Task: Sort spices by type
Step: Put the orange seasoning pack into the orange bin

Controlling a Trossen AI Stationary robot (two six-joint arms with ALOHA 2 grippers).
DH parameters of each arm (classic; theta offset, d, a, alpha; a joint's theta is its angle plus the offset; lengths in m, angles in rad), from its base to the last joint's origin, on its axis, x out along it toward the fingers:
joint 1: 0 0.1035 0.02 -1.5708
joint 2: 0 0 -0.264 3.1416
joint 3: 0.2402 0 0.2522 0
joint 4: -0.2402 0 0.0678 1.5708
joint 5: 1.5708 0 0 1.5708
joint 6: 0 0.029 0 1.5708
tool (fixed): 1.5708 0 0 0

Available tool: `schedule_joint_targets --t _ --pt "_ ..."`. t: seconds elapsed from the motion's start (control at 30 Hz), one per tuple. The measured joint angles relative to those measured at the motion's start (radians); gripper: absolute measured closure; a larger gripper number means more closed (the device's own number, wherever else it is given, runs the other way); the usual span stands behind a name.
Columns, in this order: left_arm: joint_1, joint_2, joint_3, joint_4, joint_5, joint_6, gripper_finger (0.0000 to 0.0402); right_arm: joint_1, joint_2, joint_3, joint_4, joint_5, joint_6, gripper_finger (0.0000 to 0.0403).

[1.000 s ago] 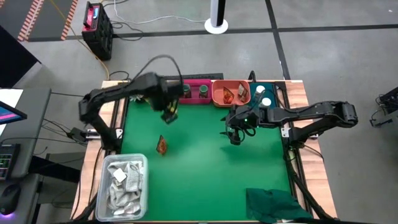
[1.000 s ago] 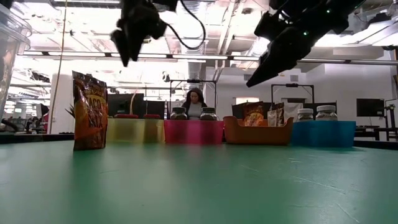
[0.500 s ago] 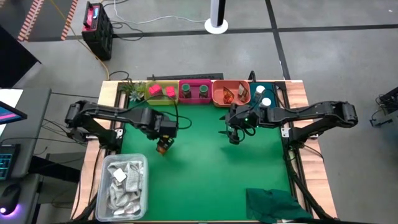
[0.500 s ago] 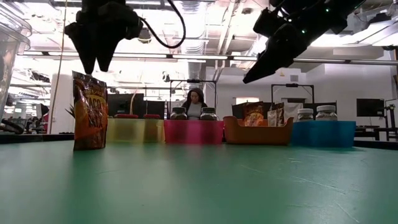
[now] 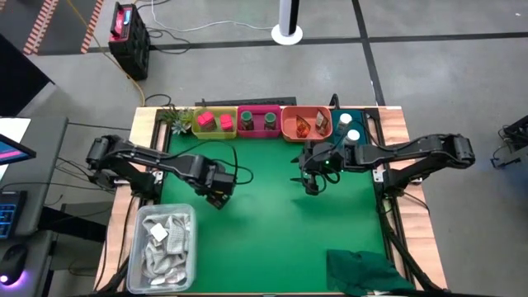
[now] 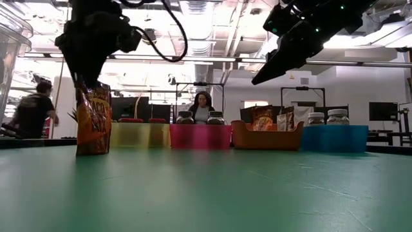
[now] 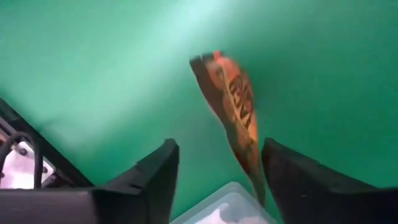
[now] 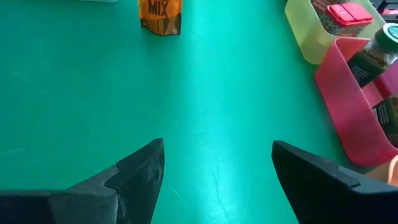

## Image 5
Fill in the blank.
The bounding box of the grey office desk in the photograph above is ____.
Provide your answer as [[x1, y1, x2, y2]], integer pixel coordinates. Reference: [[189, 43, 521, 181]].
[[0, 115, 69, 297]]

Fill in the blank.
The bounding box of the black backlit keyboard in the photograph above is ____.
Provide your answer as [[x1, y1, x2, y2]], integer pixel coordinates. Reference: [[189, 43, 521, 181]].
[[0, 190, 28, 240]]

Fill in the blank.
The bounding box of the dark green cloth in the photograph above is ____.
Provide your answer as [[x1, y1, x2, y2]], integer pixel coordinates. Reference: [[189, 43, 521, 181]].
[[326, 248, 416, 297]]

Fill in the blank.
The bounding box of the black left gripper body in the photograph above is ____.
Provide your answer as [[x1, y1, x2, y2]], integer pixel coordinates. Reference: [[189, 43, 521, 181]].
[[196, 163, 238, 207]]

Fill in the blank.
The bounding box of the green table mat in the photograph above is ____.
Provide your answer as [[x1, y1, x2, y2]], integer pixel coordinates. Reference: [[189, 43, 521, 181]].
[[159, 134, 387, 295]]

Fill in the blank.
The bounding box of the pink plastic bin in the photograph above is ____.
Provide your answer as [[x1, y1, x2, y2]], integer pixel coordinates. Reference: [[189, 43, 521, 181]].
[[237, 105, 282, 139]]

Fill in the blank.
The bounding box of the white sheet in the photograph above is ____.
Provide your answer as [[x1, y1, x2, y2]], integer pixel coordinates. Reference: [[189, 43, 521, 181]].
[[0, 117, 32, 144]]

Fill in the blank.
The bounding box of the black power strip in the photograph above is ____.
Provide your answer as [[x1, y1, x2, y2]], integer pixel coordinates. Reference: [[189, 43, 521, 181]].
[[195, 97, 298, 108]]

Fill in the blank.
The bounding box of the black red battery box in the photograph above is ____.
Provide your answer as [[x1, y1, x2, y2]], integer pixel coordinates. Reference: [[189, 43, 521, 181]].
[[107, 2, 152, 82]]

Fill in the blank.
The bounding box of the black computer mouse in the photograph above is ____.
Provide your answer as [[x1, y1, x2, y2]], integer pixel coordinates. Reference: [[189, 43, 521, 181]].
[[0, 243, 29, 286]]

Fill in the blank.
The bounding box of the black panel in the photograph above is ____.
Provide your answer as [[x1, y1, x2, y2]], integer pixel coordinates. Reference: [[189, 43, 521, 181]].
[[0, 35, 55, 117]]

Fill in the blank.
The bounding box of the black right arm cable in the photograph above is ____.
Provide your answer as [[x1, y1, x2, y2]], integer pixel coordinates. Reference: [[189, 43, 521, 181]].
[[307, 119, 399, 196]]

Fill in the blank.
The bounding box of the white square tag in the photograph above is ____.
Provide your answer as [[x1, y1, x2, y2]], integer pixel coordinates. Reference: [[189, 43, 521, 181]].
[[148, 223, 169, 243]]

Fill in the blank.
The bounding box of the grey white cloth pile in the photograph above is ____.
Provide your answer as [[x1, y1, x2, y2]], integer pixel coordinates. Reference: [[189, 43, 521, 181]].
[[141, 213, 191, 286]]

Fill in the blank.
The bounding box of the blue plastic bin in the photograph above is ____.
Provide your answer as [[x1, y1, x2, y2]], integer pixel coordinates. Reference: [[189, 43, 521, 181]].
[[329, 109, 368, 146]]

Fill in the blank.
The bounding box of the clear plastic storage container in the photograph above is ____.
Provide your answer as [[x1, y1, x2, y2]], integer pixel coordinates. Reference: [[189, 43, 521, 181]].
[[126, 202, 198, 295]]

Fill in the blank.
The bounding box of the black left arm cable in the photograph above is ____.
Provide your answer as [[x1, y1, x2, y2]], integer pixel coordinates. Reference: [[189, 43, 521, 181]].
[[158, 139, 255, 186]]

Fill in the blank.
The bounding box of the yellow floor cable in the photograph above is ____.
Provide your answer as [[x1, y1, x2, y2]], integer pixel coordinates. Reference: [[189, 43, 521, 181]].
[[65, 0, 146, 107]]

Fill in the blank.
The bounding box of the small succulent plant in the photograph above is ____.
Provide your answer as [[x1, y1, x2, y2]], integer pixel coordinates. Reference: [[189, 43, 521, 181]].
[[158, 106, 195, 135]]

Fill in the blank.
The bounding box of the yellow plastic bin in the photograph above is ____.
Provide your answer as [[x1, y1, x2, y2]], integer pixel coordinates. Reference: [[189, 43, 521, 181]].
[[191, 106, 239, 140]]

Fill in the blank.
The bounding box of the orange plastic bin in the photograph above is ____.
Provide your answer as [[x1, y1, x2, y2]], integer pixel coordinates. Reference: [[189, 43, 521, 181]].
[[280, 106, 333, 144]]

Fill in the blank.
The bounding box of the black floor mat striped edge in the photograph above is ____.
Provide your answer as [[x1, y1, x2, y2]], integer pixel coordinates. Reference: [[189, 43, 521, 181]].
[[22, 0, 104, 55], [0, 0, 42, 55]]

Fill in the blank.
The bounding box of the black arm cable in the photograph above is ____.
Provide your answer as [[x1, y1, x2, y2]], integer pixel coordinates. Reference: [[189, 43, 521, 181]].
[[158, 139, 255, 186], [307, 119, 399, 196]]

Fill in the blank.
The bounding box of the black equipment with cables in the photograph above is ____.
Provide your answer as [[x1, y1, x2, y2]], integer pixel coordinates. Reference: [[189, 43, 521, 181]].
[[490, 115, 528, 169]]

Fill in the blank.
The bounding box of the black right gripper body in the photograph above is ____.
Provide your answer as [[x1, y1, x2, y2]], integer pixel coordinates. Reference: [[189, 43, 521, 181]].
[[302, 141, 356, 177]]

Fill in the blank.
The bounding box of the white black pole round base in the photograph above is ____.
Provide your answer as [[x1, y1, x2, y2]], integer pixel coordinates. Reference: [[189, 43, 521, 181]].
[[271, 0, 304, 46]]

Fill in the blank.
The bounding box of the white floor cable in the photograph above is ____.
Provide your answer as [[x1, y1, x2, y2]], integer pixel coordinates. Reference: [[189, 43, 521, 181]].
[[150, 0, 276, 34]]

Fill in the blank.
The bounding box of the computer monitor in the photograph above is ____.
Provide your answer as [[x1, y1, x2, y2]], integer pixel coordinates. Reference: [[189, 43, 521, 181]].
[[0, 132, 37, 167]]

